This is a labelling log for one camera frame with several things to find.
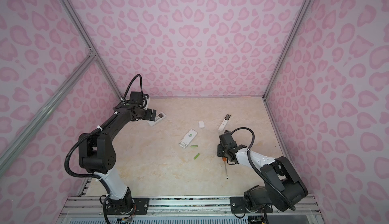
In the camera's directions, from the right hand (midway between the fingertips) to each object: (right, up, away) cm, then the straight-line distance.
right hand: (220, 149), depth 91 cm
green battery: (-16, +1, +2) cm, 16 cm away
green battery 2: (-14, -4, 0) cm, 15 cm away
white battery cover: (-11, +14, +14) cm, 23 cm away
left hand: (-45, +22, +3) cm, 50 cm away
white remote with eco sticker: (-20, +5, +7) cm, 22 cm away
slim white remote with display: (+4, +15, +12) cm, 19 cm away
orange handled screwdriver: (+2, -5, -3) cm, 6 cm away
